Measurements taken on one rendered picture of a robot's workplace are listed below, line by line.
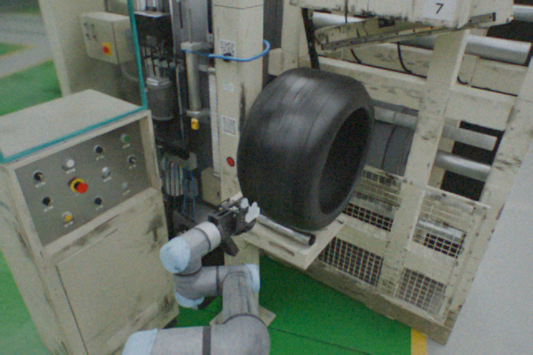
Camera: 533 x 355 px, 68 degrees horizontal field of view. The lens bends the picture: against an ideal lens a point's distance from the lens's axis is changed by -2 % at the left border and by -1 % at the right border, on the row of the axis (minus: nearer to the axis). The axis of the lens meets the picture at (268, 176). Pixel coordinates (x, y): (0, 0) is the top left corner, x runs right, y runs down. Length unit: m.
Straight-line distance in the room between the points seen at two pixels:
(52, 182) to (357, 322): 1.74
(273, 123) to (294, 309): 1.44
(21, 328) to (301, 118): 2.01
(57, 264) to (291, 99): 1.02
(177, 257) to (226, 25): 0.82
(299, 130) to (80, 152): 0.79
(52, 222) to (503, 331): 2.34
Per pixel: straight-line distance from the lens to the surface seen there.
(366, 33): 1.63
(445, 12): 1.39
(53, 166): 1.52
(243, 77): 1.46
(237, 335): 0.69
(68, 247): 1.63
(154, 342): 0.69
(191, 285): 1.05
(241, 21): 1.41
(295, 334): 2.34
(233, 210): 1.12
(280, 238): 1.55
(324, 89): 1.28
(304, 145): 1.19
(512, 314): 2.84
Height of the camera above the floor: 1.88
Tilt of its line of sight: 32 degrees down
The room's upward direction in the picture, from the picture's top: 2 degrees clockwise
